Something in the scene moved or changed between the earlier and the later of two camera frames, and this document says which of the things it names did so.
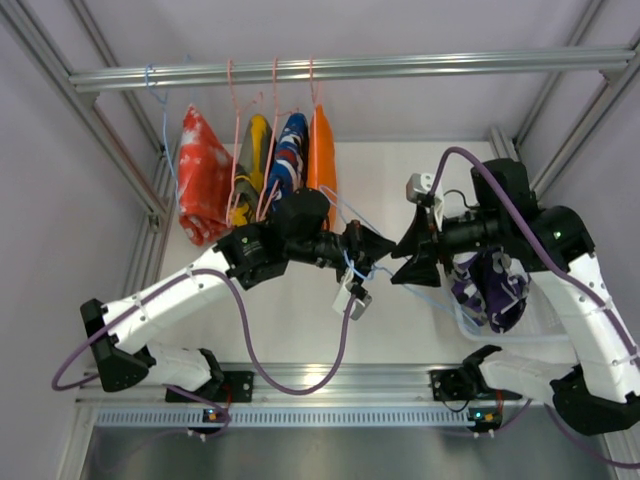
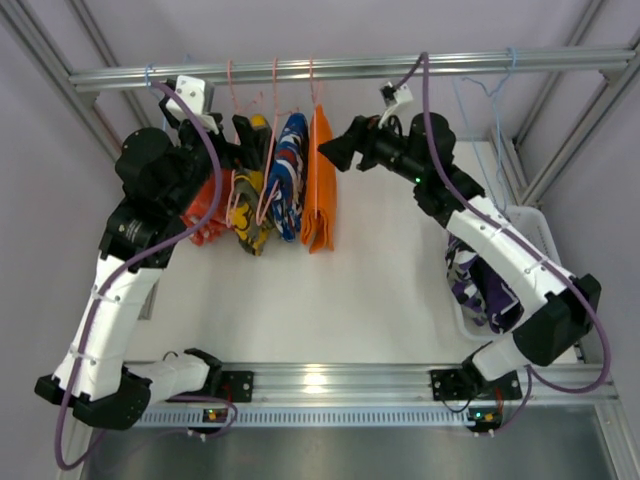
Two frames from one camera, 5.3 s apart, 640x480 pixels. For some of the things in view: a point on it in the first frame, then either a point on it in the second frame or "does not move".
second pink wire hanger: x=261 y=210 does not move
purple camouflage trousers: x=493 y=285 does not move
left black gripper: x=353 y=248 → x=226 y=138
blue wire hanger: x=327 y=193 → x=492 y=93
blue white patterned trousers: x=289 y=170 does not move
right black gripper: x=430 y=245 → x=361 y=145
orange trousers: x=322 y=160 does not move
